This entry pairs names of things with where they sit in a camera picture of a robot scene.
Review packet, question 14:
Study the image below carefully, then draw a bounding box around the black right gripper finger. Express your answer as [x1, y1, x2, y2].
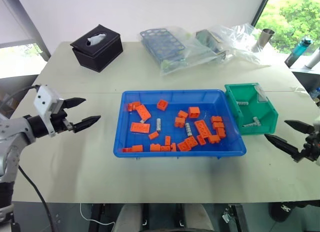
[264, 133, 305, 163]
[284, 119, 315, 136]

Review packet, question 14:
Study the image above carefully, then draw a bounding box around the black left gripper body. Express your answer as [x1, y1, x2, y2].
[49, 99, 76, 134]

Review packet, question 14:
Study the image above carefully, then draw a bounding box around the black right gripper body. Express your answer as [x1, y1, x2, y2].
[298, 131, 320, 163]

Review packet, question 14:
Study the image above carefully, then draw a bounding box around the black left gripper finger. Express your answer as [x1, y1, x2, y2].
[71, 114, 102, 134]
[61, 97, 87, 110]

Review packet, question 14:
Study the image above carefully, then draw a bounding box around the black tissue box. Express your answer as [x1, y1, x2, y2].
[69, 23, 124, 73]

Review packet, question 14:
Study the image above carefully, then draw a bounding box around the green plastic bin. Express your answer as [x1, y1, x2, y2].
[224, 82, 279, 136]

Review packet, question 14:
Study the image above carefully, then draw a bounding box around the clear label card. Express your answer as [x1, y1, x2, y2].
[253, 85, 270, 103]

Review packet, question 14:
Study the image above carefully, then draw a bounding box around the flat orange block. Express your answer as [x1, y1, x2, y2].
[129, 122, 151, 134]
[176, 136, 199, 152]

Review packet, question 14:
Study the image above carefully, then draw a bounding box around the blue plastic tray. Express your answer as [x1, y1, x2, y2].
[111, 89, 248, 160]

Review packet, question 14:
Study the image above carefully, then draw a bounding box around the long orange block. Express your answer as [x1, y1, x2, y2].
[135, 104, 153, 122]
[194, 119, 213, 139]

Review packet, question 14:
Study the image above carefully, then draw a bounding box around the black rounded shape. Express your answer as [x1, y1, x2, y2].
[268, 201, 305, 223]

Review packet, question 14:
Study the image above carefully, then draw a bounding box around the white tissue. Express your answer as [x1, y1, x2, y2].
[86, 32, 107, 46]

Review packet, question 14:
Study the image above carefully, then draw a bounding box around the grey bottle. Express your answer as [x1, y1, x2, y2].
[305, 47, 320, 69]

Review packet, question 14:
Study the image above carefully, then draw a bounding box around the blue water bottle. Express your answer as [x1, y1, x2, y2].
[284, 35, 314, 69]

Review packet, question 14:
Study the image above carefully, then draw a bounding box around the orange square block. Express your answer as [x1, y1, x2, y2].
[187, 106, 201, 119]
[156, 99, 169, 112]

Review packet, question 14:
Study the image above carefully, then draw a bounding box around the metal clamp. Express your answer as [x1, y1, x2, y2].
[221, 204, 248, 232]

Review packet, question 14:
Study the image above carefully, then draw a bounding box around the metal cup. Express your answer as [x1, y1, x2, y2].
[251, 28, 276, 54]

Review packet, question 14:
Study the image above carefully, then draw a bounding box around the crumpled clear plastic bag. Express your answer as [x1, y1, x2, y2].
[208, 22, 272, 68]

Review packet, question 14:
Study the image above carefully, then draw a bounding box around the blue test tube rack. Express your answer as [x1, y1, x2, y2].
[139, 28, 189, 68]

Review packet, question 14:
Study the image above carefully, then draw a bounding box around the grey rounded shape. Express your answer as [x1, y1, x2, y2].
[116, 204, 215, 232]

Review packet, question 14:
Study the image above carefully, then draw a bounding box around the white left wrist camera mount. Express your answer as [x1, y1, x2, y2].
[33, 84, 65, 138]

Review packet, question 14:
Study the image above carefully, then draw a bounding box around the thin white cable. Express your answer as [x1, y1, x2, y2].
[79, 202, 119, 226]

